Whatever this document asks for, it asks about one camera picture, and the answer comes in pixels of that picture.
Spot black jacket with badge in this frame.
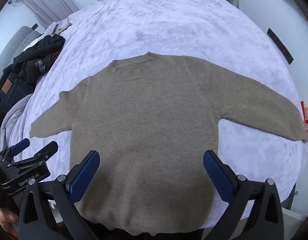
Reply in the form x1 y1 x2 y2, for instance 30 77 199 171
14 34 65 85

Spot white pleated curtain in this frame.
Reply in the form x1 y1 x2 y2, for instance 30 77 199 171
17 0 79 29

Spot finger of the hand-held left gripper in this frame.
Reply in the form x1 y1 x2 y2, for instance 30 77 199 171
7 141 59 168
0 138 30 164

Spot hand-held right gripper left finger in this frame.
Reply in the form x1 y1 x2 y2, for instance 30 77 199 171
18 150 100 240

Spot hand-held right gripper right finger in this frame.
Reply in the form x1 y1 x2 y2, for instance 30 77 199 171
203 150 284 240

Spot lavender plush blanket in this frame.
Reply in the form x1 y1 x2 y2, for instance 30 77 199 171
0 0 308 210

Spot red and yellow item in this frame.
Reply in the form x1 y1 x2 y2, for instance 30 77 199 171
300 101 308 132

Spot person's left hand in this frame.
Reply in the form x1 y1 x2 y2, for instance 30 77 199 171
0 207 19 239

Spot beige crumpled cloth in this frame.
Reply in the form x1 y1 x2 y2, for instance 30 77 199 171
54 20 72 34

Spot grey quilted headboard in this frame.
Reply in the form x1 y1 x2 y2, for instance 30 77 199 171
0 26 42 78

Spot brown knitted sweater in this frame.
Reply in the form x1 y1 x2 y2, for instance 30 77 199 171
29 51 308 236

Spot dark blue jeans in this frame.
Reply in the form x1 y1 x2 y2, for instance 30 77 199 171
0 66 35 117

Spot black wall strip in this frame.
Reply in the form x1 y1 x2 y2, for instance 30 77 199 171
267 28 294 65

